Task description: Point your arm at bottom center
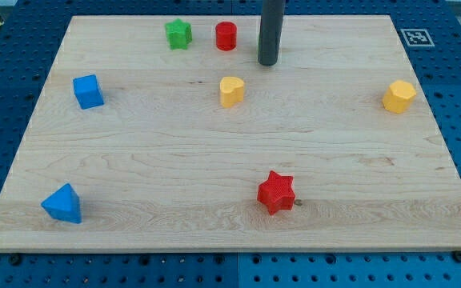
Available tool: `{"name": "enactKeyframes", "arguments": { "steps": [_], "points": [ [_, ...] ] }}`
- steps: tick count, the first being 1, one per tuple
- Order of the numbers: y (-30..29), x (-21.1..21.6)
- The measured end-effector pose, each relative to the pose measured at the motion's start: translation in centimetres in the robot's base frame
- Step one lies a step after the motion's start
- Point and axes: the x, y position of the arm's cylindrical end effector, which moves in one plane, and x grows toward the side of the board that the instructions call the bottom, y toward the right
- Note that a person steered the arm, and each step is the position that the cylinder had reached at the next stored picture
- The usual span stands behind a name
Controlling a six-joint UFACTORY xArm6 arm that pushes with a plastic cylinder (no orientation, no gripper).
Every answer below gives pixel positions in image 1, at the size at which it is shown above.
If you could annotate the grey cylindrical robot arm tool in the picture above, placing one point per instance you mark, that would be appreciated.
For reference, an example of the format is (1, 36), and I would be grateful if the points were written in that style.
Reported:
(270, 30)

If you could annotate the yellow heart block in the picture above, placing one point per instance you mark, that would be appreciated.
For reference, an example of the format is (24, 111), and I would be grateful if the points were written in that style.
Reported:
(232, 90)

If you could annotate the red cylinder block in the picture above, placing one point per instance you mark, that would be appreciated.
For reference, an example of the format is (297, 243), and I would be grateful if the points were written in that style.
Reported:
(226, 36)

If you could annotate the wooden board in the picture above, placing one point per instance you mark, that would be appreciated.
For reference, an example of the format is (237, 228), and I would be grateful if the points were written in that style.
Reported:
(163, 167)

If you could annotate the blue cube block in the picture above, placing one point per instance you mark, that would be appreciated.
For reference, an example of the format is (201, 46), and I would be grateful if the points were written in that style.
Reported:
(87, 91)

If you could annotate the blue triangle block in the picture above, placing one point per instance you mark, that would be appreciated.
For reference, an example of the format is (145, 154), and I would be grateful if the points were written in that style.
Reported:
(64, 205)

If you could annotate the green star block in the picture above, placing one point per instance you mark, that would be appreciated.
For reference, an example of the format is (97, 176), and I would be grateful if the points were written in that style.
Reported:
(178, 34)

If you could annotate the red star block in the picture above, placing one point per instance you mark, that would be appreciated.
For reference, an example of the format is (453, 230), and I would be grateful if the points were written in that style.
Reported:
(276, 193)

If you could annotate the white fiducial marker tag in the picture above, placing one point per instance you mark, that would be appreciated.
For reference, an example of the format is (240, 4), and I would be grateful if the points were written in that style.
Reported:
(415, 37)

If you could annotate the yellow hexagon block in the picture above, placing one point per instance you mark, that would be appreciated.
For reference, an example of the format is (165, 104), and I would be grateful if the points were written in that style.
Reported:
(399, 96)

